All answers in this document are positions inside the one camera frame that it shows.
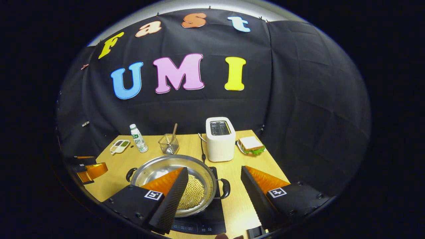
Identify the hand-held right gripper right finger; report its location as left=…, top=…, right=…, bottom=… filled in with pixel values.
left=240, top=165, right=332, bottom=232

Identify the black backdrop cloth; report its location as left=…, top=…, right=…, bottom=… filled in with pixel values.
left=56, top=8, right=371, bottom=196

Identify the pile of yellow soybeans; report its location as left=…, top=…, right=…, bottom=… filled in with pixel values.
left=178, top=174, right=206, bottom=210

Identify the stainless steel pot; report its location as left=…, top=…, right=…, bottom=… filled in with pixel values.
left=126, top=154, right=231, bottom=218

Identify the white divided dish of beans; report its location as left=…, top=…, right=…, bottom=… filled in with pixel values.
left=110, top=139, right=131, bottom=155

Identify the metal wire utensil holder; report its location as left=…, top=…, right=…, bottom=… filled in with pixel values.
left=158, top=133, right=180, bottom=155

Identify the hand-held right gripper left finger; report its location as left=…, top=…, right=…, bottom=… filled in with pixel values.
left=101, top=167, right=189, bottom=234

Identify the wooden handled utensil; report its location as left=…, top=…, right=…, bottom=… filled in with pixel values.
left=169, top=123, right=178, bottom=148

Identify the sandwich with lettuce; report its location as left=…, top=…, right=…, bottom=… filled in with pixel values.
left=238, top=136, right=266, bottom=155

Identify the white drink bottle green label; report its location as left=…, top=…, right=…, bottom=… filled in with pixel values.
left=129, top=123, right=149, bottom=153

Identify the white toaster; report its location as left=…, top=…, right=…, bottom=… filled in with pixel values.
left=206, top=117, right=236, bottom=163

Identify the black induction cooktop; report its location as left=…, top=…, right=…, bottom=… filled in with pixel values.
left=171, top=167, right=227, bottom=235

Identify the black toaster cable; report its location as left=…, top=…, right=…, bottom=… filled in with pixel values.
left=198, top=133, right=207, bottom=163

